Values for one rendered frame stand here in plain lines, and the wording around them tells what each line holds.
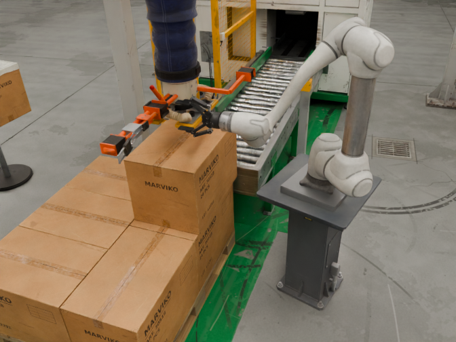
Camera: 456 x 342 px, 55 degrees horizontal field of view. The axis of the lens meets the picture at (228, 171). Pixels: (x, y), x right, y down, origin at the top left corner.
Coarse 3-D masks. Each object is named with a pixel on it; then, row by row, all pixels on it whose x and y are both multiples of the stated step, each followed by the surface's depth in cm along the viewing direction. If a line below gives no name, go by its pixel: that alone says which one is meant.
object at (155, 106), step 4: (152, 100) 208; (156, 100) 208; (160, 100) 207; (148, 104) 206; (152, 104) 206; (156, 104) 206; (160, 104) 206; (164, 104) 206; (144, 108) 203; (148, 108) 202; (152, 108) 201; (156, 108) 200; (160, 108) 203; (164, 108) 203; (152, 112) 202; (160, 112) 202; (164, 112) 205; (168, 112) 208; (160, 116) 203; (164, 116) 205
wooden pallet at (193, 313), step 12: (228, 240) 288; (228, 252) 293; (216, 264) 287; (216, 276) 278; (204, 288) 258; (204, 300) 262; (192, 312) 252; (192, 324) 249; (0, 336) 234; (180, 336) 242
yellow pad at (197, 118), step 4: (204, 100) 232; (212, 100) 238; (216, 100) 239; (212, 104) 234; (204, 108) 230; (212, 108) 234; (188, 112) 228; (192, 112) 221; (196, 112) 226; (192, 116) 221; (196, 116) 222; (200, 116) 223; (192, 120) 219; (196, 120) 220; (200, 120) 221; (176, 124) 217; (180, 124) 216; (184, 124) 216; (188, 124) 216; (192, 124) 216; (196, 124) 217
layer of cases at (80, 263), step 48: (96, 192) 269; (48, 240) 233; (96, 240) 232; (144, 240) 231; (192, 240) 230; (0, 288) 206; (48, 288) 205; (96, 288) 204; (144, 288) 203; (192, 288) 239; (48, 336) 214; (96, 336) 197; (144, 336) 191
